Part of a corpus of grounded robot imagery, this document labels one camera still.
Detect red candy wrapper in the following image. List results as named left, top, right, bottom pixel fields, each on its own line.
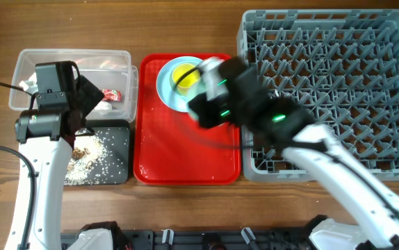
left=101, top=89, right=122, bottom=101

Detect yellow plastic cup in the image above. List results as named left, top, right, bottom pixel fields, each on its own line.
left=171, top=63, right=200, bottom=96

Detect light blue plate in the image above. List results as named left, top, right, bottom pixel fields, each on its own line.
left=156, top=56, right=202, bottom=113

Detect white tissue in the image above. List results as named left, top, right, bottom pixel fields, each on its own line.
left=94, top=101, right=113, bottom=112

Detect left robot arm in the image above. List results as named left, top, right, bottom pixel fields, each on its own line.
left=5, top=61, right=104, bottom=249

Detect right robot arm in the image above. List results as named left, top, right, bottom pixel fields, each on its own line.
left=188, top=57, right=399, bottom=249

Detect grey dishwasher rack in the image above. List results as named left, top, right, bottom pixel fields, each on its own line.
left=237, top=9, right=399, bottom=181

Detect clear plastic storage box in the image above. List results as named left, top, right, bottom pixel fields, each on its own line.
left=11, top=49, right=138, bottom=122

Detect black plastic bin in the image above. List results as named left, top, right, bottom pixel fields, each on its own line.
left=64, top=119, right=131, bottom=186

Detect spilled rice and food scraps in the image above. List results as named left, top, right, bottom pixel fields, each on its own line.
left=63, top=133, right=130, bottom=185

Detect red plastic tray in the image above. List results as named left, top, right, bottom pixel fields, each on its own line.
left=133, top=53, right=241, bottom=185

